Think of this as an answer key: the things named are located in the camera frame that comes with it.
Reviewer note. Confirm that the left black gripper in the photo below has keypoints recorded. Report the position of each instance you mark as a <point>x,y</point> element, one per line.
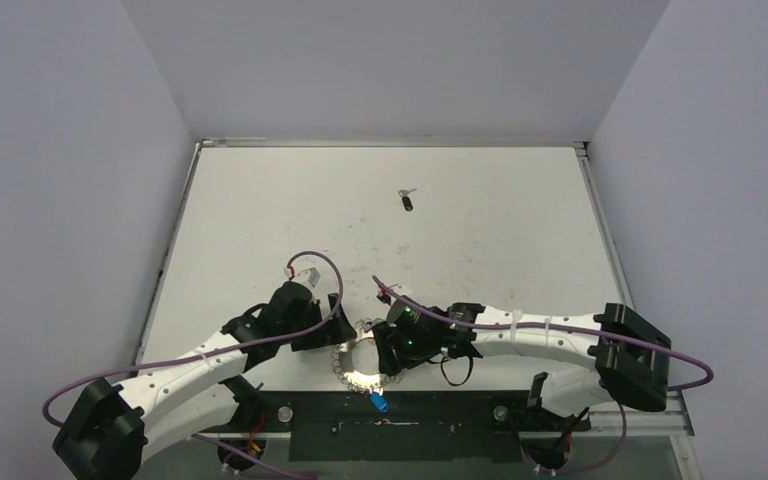
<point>321,319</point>

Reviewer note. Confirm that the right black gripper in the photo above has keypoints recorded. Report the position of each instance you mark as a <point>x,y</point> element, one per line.
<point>384,345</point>

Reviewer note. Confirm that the key with blue tag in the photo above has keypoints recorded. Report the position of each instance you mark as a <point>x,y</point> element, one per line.
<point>380,402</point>

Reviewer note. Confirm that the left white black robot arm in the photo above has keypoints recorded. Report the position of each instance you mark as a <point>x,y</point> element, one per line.
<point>113,428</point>

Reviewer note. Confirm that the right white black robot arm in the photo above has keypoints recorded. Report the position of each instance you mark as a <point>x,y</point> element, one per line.
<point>612,355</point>

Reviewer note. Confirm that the far key with black tag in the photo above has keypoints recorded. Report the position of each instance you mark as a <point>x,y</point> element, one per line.
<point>406,201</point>

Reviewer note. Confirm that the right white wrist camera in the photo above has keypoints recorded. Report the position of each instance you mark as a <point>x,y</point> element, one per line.
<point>388,294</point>

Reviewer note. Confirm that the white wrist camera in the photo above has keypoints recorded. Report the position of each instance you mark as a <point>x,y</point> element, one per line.
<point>309,277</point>
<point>388,294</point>

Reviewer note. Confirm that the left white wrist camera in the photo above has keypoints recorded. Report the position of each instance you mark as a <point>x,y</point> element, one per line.
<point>309,277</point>

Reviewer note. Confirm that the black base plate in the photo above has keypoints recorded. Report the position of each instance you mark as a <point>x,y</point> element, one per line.
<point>397,444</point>

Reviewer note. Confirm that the aluminium frame rail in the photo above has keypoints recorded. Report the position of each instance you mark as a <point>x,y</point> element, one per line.
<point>675,417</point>

